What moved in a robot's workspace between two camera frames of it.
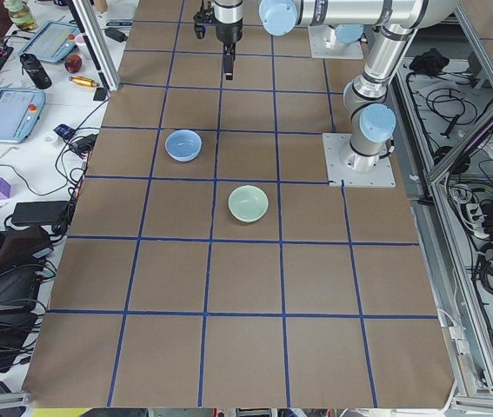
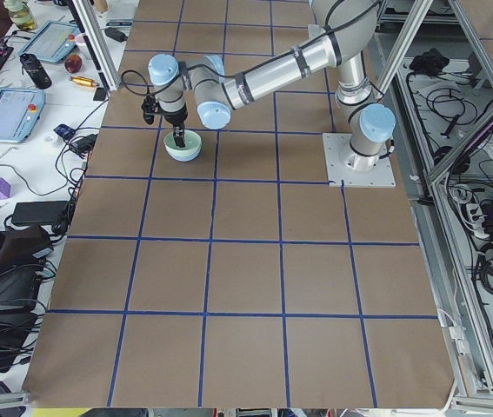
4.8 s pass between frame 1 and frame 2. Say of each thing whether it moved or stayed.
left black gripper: moved
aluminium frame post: stayed
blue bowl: stayed
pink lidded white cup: stayed
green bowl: moved
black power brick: stayed
